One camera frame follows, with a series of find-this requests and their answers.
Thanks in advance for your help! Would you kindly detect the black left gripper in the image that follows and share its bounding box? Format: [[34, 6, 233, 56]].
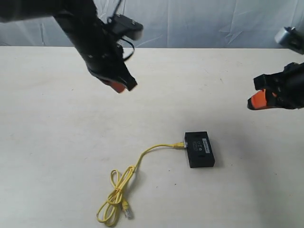
[[80, 40, 137, 93]]

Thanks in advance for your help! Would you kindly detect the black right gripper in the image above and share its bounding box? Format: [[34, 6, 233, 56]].
[[247, 62, 304, 111]]

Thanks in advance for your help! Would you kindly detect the black network switch box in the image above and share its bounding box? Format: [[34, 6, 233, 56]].
[[184, 132, 215, 168]]

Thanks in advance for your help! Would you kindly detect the yellow ethernet cable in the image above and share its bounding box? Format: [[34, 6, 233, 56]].
[[96, 141, 186, 226]]

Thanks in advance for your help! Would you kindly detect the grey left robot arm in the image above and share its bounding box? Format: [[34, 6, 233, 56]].
[[0, 0, 143, 93]]

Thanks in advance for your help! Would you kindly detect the grey backdrop cloth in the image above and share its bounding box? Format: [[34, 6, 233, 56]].
[[0, 0, 304, 49]]

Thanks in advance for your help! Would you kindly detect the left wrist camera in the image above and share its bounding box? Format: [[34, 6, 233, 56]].
[[107, 14, 143, 41]]

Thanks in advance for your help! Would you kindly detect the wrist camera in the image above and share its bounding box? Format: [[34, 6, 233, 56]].
[[107, 14, 143, 41], [275, 27, 304, 55]]

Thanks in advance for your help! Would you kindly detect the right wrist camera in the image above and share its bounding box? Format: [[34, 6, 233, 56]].
[[275, 27, 304, 55]]

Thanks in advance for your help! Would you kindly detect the black left camera cable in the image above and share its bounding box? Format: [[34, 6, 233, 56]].
[[106, 0, 135, 63]]

